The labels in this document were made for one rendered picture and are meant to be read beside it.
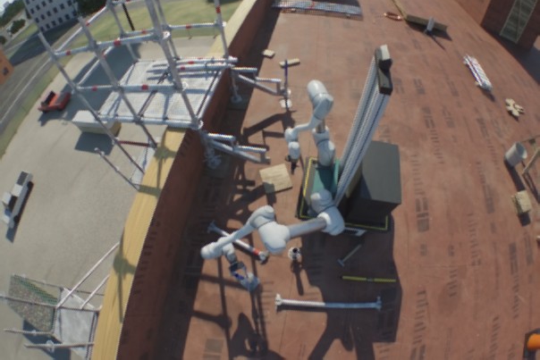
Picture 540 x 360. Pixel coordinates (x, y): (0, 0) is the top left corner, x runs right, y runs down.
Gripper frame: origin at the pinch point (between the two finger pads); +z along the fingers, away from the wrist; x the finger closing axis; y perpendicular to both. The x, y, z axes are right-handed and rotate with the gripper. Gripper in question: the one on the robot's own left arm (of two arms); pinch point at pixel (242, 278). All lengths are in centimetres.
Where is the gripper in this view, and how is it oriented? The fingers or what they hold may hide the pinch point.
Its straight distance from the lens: 202.4
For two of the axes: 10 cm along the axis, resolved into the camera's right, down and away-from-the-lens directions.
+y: 0.5, 5.3, 8.5
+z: 4.9, 7.3, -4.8
